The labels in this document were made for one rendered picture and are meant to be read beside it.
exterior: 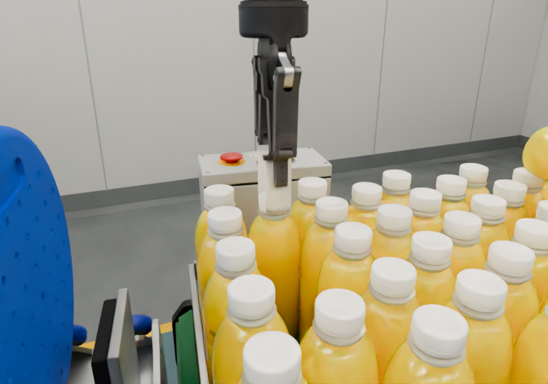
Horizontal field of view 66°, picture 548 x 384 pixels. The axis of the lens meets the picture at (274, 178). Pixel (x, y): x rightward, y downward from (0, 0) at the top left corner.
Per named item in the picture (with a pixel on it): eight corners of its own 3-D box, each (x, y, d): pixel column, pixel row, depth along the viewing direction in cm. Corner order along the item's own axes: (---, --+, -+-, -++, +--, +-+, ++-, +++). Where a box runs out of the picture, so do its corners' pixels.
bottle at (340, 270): (320, 352, 56) (327, 224, 49) (375, 366, 54) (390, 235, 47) (306, 394, 50) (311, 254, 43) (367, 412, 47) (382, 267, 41)
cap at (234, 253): (232, 249, 45) (232, 233, 44) (262, 259, 42) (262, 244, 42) (207, 265, 42) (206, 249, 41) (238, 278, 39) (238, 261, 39)
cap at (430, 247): (403, 248, 45) (404, 232, 44) (437, 245, 45) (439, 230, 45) (421, 268, 41) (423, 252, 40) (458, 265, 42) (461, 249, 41)
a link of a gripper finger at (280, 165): (285, 141, 48) (293, 147, 46) (285, 183, 50) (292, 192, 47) (272, 142, 48) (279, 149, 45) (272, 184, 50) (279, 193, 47)
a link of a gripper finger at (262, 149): (258, 147, 52) (257, 144, 53) (258, 198, 55) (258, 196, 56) (282, 145, 53) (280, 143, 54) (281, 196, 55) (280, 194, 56)
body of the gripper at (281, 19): (232, 0, 48) (235, 83, 51) (245, -4, 40) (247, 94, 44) (296, 0, 50) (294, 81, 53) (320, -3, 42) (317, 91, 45)
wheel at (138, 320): (110, 315, 50) (110, 333, 49) (150, 309, 51) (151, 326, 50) (116, 324, 53) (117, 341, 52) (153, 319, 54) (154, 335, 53)
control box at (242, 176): (201, 209, 74) (196, 152, 71) (310, 199, 79) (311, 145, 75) (205, 236, 65) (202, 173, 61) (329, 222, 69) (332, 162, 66)
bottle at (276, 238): (253, 350, 56) (251, 222, 50) (244, 315, 63) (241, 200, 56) (304, 342, 58) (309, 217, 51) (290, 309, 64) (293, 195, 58)
